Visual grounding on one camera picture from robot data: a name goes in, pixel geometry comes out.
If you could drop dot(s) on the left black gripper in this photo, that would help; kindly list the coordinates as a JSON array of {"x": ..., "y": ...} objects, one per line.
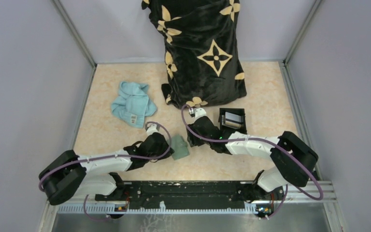
[{"x": 169, "y": 153}]

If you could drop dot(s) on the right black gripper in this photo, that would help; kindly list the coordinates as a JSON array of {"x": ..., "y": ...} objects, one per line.
[{"x": 193, "y": 140}]

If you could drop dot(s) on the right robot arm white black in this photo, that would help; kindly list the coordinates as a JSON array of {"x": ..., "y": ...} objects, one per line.
[{"x": 293, "y": 159}]

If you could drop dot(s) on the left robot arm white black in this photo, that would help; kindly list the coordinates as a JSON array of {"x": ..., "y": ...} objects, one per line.
[{"x": 71, "y": 175}]

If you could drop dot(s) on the stack of cards in tray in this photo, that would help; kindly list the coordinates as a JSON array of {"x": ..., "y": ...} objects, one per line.
[{"x": 232, "y": 120}]

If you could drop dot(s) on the black card tray box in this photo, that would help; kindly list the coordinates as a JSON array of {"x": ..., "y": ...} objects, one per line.
[{"x": 238, "y": 111}]

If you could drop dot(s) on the light blue cloth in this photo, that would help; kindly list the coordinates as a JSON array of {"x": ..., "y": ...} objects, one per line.
[{"x": 133, "y": 105}]

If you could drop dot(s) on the black beige flower-patterned blanket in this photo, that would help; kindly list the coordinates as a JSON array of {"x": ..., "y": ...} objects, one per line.
[{"x": 201, "y": 50}]

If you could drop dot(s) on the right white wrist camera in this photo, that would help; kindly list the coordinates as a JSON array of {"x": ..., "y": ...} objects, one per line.
[{"x": 197, "y": 113}]

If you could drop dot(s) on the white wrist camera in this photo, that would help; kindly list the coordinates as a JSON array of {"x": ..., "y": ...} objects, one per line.
[
  {"x": 152, "y": 128},
  {"x": 197, "y": 113}
]

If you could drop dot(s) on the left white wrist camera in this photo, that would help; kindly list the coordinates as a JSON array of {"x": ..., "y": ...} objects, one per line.
[{"x": 152, "y": 128}]

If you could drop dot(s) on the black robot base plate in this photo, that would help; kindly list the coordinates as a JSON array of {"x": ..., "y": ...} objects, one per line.
[{"x": 191, "y": 206}]

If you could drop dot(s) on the white slotted cable duct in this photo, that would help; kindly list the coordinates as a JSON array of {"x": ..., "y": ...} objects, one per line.
[{"x": 119, "y": 209}]

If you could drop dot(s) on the aluminium frame rail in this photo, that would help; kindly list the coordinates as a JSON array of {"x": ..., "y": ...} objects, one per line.
[{"x": 138, "y": 193}]

